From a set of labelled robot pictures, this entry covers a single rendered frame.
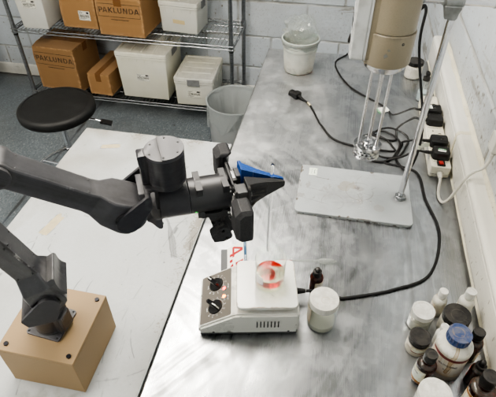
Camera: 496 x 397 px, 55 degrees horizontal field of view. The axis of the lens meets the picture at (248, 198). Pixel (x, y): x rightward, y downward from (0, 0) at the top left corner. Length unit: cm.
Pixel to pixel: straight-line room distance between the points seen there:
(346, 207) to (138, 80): 223
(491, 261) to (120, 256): 82
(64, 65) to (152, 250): 242
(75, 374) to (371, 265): 66
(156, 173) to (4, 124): 295
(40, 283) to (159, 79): 248
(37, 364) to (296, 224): 65
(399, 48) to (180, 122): 237
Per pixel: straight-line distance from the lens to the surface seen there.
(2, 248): 77
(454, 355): 95
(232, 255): 111
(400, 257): 118
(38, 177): 68
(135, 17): 304
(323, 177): 133
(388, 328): 105
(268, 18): 326
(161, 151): 67
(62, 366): 92
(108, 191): 71
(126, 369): 99
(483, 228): 116
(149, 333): 102
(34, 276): 82
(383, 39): 103
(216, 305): 96
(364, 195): 130
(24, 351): 94
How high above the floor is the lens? 175
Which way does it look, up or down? 42 degrees down
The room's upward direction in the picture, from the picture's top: straight up
